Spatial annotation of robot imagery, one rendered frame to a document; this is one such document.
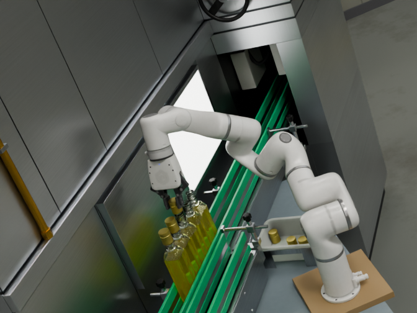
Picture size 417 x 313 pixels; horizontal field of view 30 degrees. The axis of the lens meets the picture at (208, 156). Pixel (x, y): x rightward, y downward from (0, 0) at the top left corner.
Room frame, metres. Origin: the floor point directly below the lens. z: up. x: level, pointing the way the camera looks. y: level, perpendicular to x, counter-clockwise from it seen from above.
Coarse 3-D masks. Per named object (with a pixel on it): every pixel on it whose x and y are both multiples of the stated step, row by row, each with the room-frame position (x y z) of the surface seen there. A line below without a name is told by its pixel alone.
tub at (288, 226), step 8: (296, 216) 2.32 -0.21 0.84; (264, 224) 2.35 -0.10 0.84; (272, 224) 2.36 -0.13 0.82; (280, 224) 2.34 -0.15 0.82; (288, 224) 2.33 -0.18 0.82; (296, 224) 2.32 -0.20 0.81; (264, 232) 2.31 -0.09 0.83; (280, 232) 2.35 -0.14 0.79; (288, 232) 2.33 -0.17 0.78; (296, 232) 2.32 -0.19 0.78; (264, 240) 2.29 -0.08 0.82; (280, 240) 2.32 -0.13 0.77; (264, 248) 2.21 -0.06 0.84; (272, 248) 2.20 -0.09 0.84; (280, 248) 2.18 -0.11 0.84; (288, 248) 2.17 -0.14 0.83
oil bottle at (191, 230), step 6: (180, 228) 2.13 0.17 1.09; (186, 228) 2.12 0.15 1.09; (192, 228) 2.12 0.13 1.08; (186, 234) 2.10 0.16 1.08; (192, 234) 2.11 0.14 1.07; (198, 234) 2.13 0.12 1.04; (192, 240) 2.10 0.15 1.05; (198, 240) 2.12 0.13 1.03; (198, 246) 2.11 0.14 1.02; (204, 246) 2.14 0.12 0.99; (198, 252) 2.10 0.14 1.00; (204, 252) 2.13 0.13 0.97; (204, 258) 2.11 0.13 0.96
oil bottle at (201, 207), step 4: (200, 204) 2.23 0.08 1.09; (204, 204) 2.24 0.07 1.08; (192, 208) 2.22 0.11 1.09; (196, 208) 2.21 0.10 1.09; (200, 208) 2.21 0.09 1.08; (204, 208) 2.23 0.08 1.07; (200, 212) 2.20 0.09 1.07; (204, 212) 2.22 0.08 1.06; (208, 212) 2.24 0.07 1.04; (204, 216) 2.21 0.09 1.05; (208, 216) 2.23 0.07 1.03; (208, 220) 2.22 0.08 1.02; (212, 220) 2.24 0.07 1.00; (208, 224) 2.21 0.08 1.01; (212, 224) 2.23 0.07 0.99; (208, 228) 2.21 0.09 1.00; (212, 228) 2.22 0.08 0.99; (212, 232) 2.21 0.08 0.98; (216, 232) 2.23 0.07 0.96; (212, 236) 2.21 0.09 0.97
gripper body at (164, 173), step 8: (152, 160) 2.15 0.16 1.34; (160, 160) 2.14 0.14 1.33; (168, 160) 2.13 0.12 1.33; (176, 160) 2.14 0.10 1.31; (152, 168) 2.15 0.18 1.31; (160, 168) 2.14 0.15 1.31; (168, 168) 2.12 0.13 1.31; (176, 168) 2.12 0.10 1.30; (152, 176) 2.15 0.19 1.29; (160, 176) 2.14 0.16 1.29; (168, 176) 2.12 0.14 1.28; (176, 176) 2.11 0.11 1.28; (152, 184) 2.15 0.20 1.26; (160, 184) 2.13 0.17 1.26; (168, 184) 2.12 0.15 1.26; (176, 184) 2.11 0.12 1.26
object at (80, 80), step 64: (0, 0) 2.08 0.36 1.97; (64, 0) 2.32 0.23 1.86; (128, 0) 2.62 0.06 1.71; (192, 0) 3.04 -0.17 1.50; (0, 64) 1.98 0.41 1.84; (64, 64) 2.20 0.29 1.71; (128, 64) 2.48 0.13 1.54; (192, 64) 2.86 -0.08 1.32; (0, 128) 1.88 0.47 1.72; (64, 128) 2.09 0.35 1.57; (128, 128) 2.33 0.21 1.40; (0, 192) 1.79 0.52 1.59; (64, 192) 1.98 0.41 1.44; (0, 256) 1.69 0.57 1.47; (64, 256) 1.87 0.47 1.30
